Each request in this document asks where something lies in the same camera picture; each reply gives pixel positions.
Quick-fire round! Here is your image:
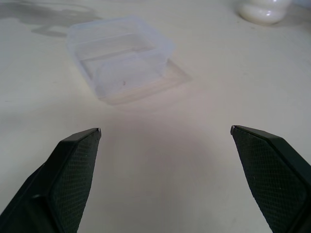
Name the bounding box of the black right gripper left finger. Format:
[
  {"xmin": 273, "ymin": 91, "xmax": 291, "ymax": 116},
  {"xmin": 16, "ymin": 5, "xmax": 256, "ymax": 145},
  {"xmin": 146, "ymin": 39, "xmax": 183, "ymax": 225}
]
[{"xmin": 0, "ymin": 127, "xmax": 103, "ymax": 233}]

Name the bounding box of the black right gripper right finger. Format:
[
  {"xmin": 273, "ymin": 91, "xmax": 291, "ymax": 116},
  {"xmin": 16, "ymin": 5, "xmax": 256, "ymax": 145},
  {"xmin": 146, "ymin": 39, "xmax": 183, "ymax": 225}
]
[{"xmin": 230, "ymin": 125, "xmax": 311, "ymax": 233}]

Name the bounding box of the clear square plastic container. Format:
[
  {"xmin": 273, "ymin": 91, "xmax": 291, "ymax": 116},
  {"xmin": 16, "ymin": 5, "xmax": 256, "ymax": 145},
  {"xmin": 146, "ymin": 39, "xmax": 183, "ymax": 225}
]
[{"xmin": 67, "ymin": 15, "xmax": 177, "ymax": 107}]

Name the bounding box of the white round object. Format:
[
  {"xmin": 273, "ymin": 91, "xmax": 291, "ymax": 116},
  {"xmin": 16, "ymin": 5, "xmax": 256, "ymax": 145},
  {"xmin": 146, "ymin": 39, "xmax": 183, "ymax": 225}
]
[{"xmin": 233, "ymin": 0, "xmax": 292, "ymax": 25}]

